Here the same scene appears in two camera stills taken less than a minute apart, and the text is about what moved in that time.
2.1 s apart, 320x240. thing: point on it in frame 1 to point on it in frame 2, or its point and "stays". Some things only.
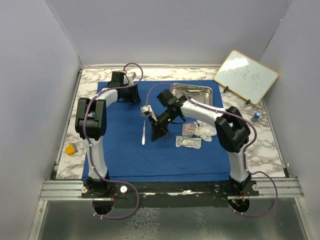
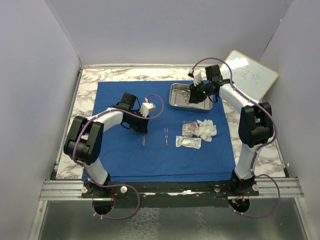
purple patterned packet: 188,128 stays
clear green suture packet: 188,142 stays
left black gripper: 134,97 to 142,127
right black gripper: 158,129 to 194,97
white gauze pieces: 205,131 stays
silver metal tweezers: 166,138 stays
